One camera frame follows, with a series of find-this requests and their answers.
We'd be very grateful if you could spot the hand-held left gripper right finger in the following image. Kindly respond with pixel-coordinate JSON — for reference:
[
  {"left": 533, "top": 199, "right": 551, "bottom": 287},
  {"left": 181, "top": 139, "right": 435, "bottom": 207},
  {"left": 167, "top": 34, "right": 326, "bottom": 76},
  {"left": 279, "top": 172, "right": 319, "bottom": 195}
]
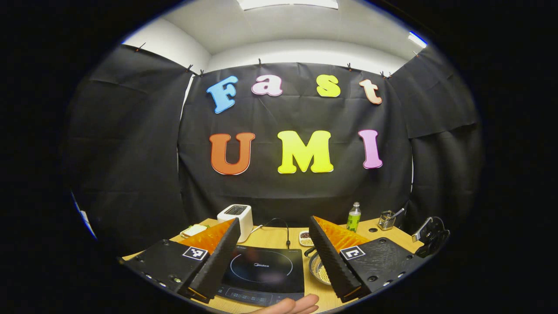
[{"left": 308, "top": 215, "right": 430, "bottom": 304}]

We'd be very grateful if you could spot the small ceiling light panel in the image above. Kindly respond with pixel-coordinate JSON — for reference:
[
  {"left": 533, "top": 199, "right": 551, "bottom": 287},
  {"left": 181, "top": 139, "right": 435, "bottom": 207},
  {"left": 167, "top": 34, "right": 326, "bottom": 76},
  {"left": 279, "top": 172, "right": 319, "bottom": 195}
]
[{"left": 408, "top": 31, "right": 429, "bottom": 48}]

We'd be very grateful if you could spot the black induction cooktop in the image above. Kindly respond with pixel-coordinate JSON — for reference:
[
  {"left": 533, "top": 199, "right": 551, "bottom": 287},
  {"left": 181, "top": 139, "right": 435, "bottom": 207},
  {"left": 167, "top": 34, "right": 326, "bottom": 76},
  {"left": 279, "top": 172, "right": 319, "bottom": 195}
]
[{"left": 216, "top": 245, "right": 306, "bottom": 307}]

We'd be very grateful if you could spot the bread slice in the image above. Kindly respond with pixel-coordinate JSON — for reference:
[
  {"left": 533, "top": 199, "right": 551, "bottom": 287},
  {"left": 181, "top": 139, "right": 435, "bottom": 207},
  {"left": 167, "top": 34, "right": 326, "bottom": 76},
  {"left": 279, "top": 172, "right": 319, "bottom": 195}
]
[{"left": 180, "top": 223, "right": 208, "bottom": 239}]

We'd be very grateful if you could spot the black power cable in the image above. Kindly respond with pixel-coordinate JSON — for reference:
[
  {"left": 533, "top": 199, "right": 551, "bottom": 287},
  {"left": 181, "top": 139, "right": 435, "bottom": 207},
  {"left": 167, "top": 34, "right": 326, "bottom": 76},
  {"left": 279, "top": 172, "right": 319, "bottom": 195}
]
[{"left": 262, "top": 217, "right": 291, "bottom": 250}]

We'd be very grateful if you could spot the black backdrop cloth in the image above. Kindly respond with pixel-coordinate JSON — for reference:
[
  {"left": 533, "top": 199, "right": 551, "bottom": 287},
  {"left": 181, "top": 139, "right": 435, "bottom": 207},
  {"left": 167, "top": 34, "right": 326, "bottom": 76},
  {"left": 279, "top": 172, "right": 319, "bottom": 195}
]
[{"left": 61, "top": 41, "right": 484, "bottom": 258}]

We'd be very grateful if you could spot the stainless steel pot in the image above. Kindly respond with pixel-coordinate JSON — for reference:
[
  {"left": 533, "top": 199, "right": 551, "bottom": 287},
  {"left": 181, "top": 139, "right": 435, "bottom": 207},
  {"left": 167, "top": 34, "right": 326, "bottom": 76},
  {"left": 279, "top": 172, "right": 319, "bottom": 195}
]
[{"left": 304, "top": 246, "right": 333, "bottom": 286}]

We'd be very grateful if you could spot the green label drink bottle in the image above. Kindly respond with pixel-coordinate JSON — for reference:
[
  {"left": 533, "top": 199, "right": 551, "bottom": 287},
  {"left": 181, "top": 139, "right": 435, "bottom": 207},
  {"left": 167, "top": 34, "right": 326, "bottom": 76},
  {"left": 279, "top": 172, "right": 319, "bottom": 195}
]
[{"left": 347, "top": 201, "right": 362, "bottom": 233}]

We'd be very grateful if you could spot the white toaster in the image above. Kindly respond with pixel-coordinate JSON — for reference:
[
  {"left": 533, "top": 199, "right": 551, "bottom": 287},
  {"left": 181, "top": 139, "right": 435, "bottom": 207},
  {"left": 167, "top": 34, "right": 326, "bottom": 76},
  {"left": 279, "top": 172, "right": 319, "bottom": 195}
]
[{"left": 217, "top": 204, "right": 254, "bottom": 243}]

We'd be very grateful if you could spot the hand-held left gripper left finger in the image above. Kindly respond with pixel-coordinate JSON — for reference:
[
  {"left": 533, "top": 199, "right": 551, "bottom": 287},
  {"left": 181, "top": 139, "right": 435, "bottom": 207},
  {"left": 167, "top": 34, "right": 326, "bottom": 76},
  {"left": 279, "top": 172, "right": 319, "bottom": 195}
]
[{"left": 118, "top": 217, "right": 241, "bottom": 304}]

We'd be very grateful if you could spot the large ceiling light panel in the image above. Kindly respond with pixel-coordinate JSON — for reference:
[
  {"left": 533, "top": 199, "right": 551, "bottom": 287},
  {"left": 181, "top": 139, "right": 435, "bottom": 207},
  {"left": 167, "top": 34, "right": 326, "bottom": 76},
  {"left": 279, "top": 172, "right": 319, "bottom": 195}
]
[{"left": 237, "top": 0, "right": 339, "bottom": 11}]

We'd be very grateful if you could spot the metal wire utensil holder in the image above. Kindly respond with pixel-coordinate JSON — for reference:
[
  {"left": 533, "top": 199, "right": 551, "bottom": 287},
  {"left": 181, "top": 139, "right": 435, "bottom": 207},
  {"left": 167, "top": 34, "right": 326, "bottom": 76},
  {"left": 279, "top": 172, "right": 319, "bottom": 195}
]
[{"left": 378, "top": 210, "right": 396, "bottom": 231}]

